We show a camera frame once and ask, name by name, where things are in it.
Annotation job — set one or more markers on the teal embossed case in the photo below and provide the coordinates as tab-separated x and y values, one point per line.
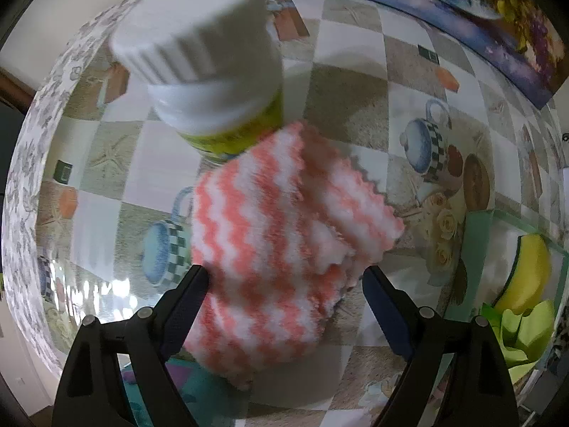
212	400

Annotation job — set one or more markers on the white pill bottle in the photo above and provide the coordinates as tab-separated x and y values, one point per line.
211	68

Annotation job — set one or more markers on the patterned tablecloth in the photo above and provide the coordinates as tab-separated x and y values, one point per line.
432	125

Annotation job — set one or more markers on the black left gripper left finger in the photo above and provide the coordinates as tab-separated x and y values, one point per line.
91	391

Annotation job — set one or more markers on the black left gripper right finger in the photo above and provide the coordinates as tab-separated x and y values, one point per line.
479	390

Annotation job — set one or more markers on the lime green cloth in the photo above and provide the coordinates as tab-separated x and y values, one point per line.
523	338

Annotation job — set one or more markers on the green yellow scrub sponge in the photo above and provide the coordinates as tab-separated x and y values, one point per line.
530	274

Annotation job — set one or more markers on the pink white zigzag cloth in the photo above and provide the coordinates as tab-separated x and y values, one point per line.
283	231

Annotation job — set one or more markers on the teal rimmed white tray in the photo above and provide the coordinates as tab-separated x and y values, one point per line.
486	261

